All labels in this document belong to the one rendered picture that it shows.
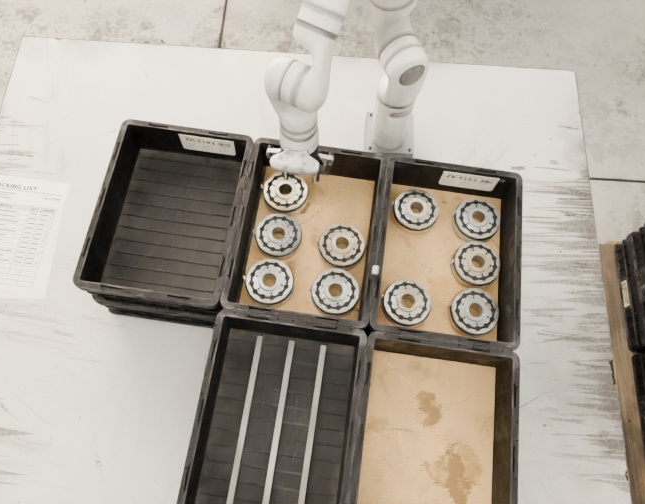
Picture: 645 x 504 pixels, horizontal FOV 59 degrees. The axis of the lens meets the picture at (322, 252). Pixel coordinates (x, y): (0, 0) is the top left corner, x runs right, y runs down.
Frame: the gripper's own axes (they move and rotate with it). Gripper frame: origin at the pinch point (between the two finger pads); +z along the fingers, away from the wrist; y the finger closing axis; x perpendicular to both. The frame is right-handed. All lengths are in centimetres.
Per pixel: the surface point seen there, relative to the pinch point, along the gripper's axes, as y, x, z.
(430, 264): -30.9, 12.3, 11.6
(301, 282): -2.8, 20.5, 11.1
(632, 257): -109, -21, 70
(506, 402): -46, 41, 5
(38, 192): 68, 2, 23
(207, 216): 20.8, 7.8, 11.1
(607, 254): -106, -26, 82
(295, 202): 1.0, 2.7, 8.5
